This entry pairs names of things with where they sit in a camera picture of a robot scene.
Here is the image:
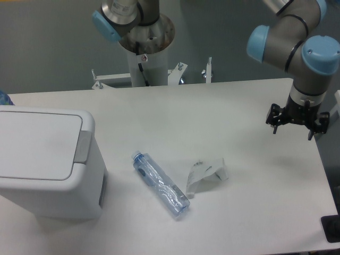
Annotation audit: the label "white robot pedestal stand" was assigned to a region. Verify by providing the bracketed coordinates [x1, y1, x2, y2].
[91, 13, 214, 90]

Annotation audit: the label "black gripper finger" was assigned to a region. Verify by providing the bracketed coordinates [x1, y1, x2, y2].
[308, 112, 330, 140]
[266, 104, 288, 134]

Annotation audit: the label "white object at right edge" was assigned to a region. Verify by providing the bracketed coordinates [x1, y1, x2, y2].
[330, 90, 340, 118]

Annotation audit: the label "blue green patterned object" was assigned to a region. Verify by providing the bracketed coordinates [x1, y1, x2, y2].
[0, 91, 14, 105]

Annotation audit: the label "clear blue plastic bottle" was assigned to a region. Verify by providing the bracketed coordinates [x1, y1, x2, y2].
[131, 151, 190, 217]

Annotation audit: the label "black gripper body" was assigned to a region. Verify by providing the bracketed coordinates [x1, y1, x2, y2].
[285, 96, 320, 128]

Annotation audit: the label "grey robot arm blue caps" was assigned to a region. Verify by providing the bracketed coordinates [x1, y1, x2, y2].
[246, 1, 339, 139]

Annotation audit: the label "black device at table edge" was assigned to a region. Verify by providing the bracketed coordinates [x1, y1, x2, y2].
[321, 215, 339, 243]

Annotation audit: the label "crumpled white paper wrapper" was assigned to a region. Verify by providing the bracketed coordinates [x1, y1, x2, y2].
[185, 158, 229, 198]

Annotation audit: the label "second grey robot arm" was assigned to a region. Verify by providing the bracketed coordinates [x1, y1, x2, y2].
[91, 0, 160, 43]

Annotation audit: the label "white plastic trash can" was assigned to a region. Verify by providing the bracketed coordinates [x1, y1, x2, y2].
[1, 106, 108, 219]

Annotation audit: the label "white trash can lid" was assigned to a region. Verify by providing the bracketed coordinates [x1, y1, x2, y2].
[1, 112, 82, 180]

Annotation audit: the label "black cable on pedestal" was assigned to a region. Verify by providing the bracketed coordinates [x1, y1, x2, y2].
[134, 41, 150, 87]

